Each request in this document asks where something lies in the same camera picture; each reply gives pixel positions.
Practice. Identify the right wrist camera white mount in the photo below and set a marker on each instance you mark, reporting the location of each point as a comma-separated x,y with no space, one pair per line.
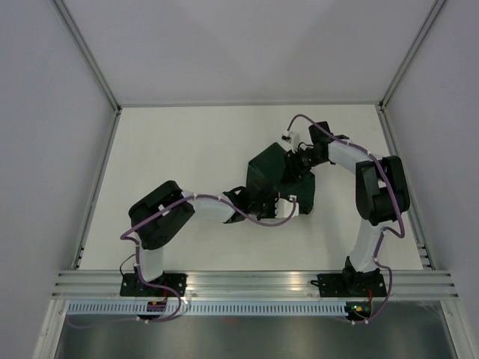
290,141

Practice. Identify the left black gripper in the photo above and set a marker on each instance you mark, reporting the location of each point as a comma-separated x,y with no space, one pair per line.
272,199

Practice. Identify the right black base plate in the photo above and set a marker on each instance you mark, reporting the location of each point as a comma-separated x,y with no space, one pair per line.
338,285

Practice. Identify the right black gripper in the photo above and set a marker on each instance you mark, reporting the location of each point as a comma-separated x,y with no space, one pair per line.
293,170

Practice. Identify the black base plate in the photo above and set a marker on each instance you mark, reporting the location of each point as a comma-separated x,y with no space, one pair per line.
338,285
131,286

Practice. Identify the aluminium frame post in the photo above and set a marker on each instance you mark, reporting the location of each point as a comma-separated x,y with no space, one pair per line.
426,27
75,32

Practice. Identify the aluminium front rail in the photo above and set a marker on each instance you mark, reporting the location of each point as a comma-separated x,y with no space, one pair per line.
414,285

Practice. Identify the left aluminium frame post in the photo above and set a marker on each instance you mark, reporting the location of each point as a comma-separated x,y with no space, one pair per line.
75,32

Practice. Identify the white slotted cable duct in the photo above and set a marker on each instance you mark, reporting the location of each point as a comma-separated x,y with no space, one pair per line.
209,308

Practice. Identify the dark green cloth napkin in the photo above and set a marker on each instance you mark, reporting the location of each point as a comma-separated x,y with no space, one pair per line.
266,171

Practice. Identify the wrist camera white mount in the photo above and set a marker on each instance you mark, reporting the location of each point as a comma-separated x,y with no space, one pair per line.
287,207
290,141

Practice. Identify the right aluminium frame post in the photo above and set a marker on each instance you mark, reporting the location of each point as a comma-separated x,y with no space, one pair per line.
426,27

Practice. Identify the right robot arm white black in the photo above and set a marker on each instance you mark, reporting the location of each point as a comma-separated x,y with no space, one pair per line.
381,196

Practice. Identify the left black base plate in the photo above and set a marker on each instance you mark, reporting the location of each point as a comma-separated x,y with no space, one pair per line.
131,286

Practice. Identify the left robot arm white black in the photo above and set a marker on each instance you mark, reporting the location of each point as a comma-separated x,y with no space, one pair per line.
160,215

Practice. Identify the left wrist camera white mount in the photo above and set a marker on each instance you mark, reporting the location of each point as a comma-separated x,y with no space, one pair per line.
287,207

